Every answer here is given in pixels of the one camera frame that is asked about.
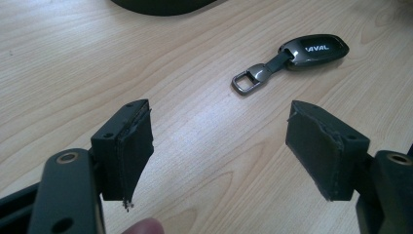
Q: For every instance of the black rounded object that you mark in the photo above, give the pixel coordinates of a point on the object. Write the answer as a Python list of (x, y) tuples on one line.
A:
[(162, 6)]

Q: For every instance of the black car key fob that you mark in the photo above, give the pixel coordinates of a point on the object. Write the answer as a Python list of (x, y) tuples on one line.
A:
[(293, 60)]

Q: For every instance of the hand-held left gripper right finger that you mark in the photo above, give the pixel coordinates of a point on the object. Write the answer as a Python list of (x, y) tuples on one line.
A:
[(321, 149)]

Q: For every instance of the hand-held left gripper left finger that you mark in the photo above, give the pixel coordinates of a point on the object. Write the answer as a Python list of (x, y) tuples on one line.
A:
[(121, 152)]

